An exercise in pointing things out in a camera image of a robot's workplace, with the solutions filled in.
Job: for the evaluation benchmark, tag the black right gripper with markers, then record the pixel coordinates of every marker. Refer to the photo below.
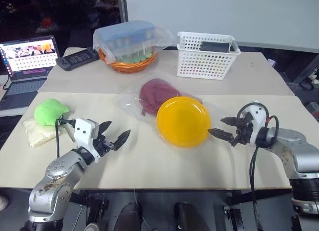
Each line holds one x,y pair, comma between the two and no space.
243,136

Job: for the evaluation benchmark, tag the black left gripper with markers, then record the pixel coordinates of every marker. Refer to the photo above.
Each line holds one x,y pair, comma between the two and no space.
106,144

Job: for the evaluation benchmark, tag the clear bag with red item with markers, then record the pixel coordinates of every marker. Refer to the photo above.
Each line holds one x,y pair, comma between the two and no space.
124,101

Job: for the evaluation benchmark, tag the yellow plastic plate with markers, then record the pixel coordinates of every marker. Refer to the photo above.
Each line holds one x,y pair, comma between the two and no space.
184,121

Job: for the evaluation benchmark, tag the maroon cloth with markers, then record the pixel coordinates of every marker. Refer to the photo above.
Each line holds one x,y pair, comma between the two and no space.
154,93

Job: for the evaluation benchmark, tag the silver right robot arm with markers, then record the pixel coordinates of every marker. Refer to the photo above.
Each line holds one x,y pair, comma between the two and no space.
294,146

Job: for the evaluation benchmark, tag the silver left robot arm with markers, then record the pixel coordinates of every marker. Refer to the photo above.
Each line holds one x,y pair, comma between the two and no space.
59,166

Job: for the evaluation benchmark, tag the green cloth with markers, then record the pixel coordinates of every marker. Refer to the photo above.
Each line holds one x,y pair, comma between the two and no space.
47,111

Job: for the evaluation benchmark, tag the white perforated plastic basket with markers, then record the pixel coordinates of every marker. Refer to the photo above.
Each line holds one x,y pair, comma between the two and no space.
199,66

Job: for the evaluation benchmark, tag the orange woven basket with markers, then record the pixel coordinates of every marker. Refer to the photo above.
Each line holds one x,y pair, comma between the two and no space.
129,67

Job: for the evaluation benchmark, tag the white rice bag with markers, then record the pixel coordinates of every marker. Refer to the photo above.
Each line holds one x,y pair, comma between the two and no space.
37,136

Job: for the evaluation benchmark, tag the small white object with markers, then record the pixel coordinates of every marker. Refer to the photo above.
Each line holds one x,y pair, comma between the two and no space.
272,62

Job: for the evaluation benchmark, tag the black box in basket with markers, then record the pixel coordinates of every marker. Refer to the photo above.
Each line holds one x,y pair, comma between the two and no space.
214,46

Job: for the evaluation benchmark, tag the black handheld controller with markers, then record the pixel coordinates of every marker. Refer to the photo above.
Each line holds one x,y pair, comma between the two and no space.
74,59

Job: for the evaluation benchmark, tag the grey box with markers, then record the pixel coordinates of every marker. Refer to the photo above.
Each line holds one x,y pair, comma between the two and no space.
312,107

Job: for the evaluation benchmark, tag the blue lidded clear container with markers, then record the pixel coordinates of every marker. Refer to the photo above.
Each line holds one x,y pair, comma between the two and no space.
124,31

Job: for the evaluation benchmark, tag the clear plastic container bag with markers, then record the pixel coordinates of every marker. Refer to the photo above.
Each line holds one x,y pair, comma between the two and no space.
162,36

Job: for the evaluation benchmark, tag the open laptop computer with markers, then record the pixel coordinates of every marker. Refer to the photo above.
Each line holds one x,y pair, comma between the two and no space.
25,64

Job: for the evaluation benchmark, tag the large white board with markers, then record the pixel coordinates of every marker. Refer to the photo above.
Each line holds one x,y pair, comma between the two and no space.
224,14

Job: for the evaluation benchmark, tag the orange plush toy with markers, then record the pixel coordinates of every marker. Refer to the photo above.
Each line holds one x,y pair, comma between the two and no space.
46,22

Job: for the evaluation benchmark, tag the white shoe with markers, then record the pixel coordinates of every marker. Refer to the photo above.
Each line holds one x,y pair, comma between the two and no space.
3,202

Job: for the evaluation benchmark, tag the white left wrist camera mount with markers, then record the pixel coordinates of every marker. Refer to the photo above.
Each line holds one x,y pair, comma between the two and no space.
83,131

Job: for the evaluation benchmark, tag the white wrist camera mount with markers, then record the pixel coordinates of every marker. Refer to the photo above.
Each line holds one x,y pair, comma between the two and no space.
83,131
256,118

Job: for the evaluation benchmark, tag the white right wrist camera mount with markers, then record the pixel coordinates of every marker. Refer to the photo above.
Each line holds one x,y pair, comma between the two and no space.
256,118

